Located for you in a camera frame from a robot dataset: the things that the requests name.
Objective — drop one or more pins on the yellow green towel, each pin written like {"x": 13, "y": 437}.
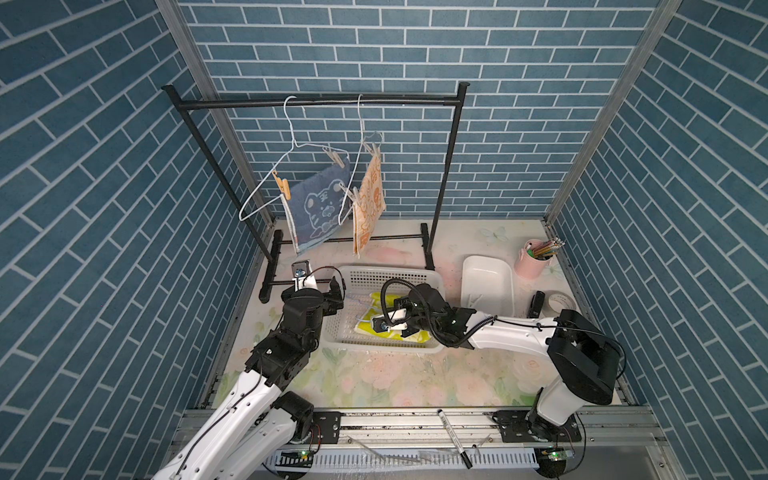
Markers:
{"x": 391, "y": 327}

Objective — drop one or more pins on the white wire hanger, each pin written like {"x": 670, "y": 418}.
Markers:
{"x": 346, "y": 209}
{"x": 283, "y": 160}

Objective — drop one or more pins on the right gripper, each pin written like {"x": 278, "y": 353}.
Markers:
{"x": 403, "y": 304}

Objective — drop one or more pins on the beige clothespin far left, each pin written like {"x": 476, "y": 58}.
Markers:
{"x": 283, "y": 185}

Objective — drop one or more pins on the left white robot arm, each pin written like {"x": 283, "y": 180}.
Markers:
{"x": 259, "y": 415}

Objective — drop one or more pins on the bundle of coloured pencils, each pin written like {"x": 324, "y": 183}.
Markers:
{"x": 545, "y": 250}

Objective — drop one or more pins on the pink metal pen bucket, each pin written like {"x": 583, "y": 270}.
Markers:
{"x": 527, "y": 266}

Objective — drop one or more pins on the black marker on rail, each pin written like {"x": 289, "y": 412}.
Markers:
{"x": 454, "y": 439}

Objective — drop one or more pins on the blue bear towel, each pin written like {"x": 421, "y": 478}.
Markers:
{"x": 312, "y": 212}

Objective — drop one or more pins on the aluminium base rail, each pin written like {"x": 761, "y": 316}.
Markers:
{"x": 364, "y": 439}

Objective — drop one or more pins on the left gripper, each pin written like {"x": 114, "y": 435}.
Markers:
{"x": 332, "y": 298}

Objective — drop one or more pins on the orange bunny towel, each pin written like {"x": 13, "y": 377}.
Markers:
{"x": 369, "y": 203}

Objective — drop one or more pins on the white wire hanger middle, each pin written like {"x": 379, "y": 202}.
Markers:
{"x": 346, "y": 209}

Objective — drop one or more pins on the roll of tape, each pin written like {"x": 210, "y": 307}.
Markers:
{"x": 556, "y": 302}

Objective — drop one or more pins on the white rectangular tray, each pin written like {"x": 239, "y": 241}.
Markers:
{"x": 487, "y": 285}

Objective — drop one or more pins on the beige clothespin on blue towel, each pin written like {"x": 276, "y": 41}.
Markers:
{"x": 335, "y": 157}

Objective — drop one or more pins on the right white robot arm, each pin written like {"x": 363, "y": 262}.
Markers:
{"x": 587, "y": 361}

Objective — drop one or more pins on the black object beside tape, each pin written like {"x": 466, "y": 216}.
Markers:
{"x": 536, "y": 305}

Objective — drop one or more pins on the beige clothespin orange towel upper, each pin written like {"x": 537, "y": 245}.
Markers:
{"x": 372, "y": 148}

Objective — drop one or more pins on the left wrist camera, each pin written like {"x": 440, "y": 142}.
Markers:
{"x": 303, "y": 276}

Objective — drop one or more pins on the white wire hanger left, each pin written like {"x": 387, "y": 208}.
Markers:
{"x": 283, "y": 160}

